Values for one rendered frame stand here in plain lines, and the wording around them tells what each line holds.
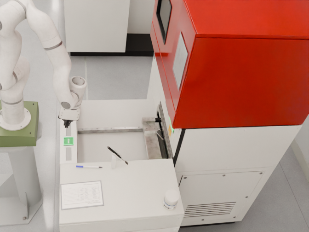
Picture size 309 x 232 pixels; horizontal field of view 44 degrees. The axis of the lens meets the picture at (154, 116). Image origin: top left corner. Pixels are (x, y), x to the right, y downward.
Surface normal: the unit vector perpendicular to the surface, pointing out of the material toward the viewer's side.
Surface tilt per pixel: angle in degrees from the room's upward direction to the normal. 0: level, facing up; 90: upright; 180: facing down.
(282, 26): 0
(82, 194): 0
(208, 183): 90
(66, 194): 0
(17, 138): 90
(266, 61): 90
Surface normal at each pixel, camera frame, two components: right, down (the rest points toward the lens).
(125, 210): 0.13, -0.67
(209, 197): 0.15, 0.74
